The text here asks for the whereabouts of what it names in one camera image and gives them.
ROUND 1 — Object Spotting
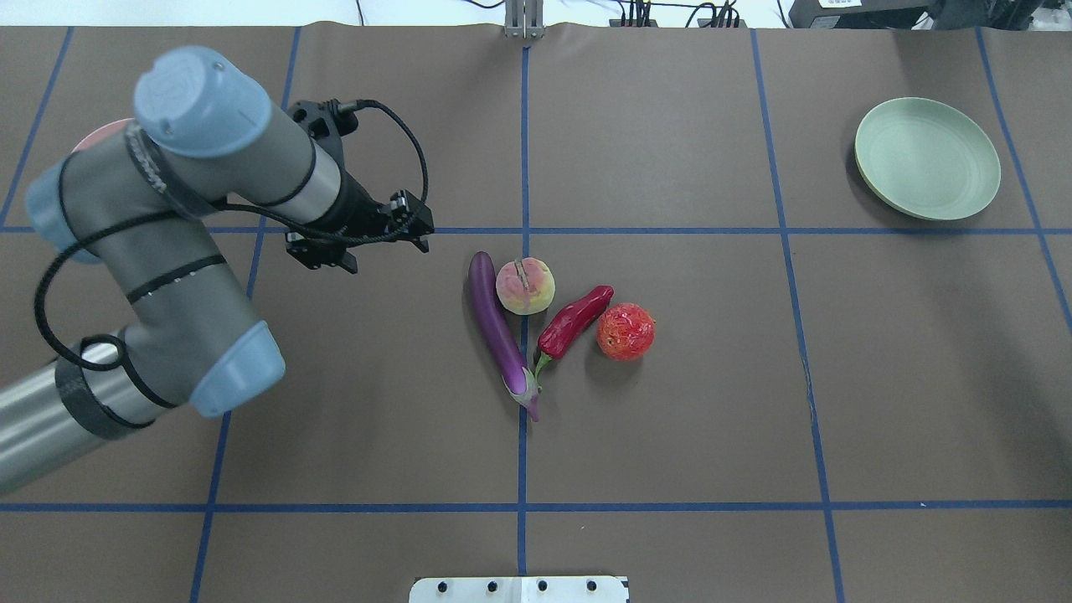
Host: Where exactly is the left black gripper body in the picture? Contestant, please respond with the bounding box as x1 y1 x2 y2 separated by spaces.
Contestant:
287 176 391 252

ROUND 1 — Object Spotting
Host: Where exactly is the red chili pepper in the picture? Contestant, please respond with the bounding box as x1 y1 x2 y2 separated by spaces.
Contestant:
533 285 614 379

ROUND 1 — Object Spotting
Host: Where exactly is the purple eggplant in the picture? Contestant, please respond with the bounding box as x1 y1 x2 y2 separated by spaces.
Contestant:
466 251 540 421

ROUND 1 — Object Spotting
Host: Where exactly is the red pomegranate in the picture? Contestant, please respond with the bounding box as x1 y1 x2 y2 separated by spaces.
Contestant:
596 304 657 362

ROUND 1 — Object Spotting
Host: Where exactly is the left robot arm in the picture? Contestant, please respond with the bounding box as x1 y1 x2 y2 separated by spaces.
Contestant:
1 45 434 495

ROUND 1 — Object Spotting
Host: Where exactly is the peach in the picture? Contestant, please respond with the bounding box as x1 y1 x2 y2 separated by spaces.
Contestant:
494 258 556 317

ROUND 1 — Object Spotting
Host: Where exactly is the pink plate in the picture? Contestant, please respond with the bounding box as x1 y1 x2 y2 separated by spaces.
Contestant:
72 117 133 153

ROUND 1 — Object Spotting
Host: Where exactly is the green plate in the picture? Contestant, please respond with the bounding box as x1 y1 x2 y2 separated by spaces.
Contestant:
853 98 1002 222

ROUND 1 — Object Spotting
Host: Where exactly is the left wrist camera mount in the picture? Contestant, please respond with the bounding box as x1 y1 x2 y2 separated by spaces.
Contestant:
285 99 358 171

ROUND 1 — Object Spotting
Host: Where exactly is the aluminium frame post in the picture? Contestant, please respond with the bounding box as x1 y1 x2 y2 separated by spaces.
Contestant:
502 0 546 39

